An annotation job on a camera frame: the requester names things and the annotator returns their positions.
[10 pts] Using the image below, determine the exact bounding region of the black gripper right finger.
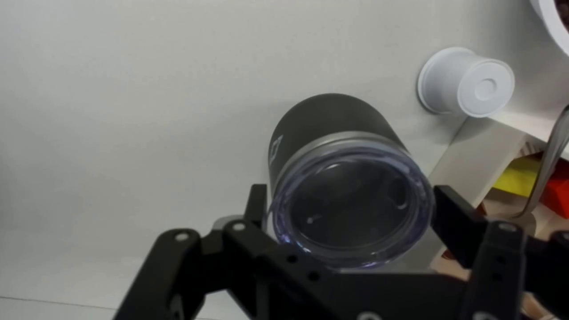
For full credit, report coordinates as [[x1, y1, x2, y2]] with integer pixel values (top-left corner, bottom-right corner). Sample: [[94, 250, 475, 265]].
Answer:
[[434, 185, 569, 320]]

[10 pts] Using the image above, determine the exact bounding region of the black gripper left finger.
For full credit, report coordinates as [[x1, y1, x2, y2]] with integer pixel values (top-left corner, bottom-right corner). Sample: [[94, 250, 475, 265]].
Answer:
[[112, 183, 381, 320]]

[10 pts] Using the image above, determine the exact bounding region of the clear plastic flask lid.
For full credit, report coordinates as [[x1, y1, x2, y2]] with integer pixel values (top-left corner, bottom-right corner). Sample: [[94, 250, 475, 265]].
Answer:
[[269, 131, 438, 272]]

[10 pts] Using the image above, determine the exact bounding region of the white box red yellow print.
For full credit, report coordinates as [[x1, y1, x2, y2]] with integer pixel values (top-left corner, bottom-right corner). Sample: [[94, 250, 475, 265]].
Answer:
[[429, 113, 569, 238]]

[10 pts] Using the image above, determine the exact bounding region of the small white plastic cup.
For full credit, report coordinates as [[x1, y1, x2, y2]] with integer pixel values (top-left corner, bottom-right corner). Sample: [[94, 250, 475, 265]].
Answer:
[[416, 44, 518, 121]]

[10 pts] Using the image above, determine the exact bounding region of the dark grey flask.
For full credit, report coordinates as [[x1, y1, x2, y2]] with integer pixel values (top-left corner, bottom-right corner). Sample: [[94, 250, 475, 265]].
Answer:
[[265, 92, 411, 197]]

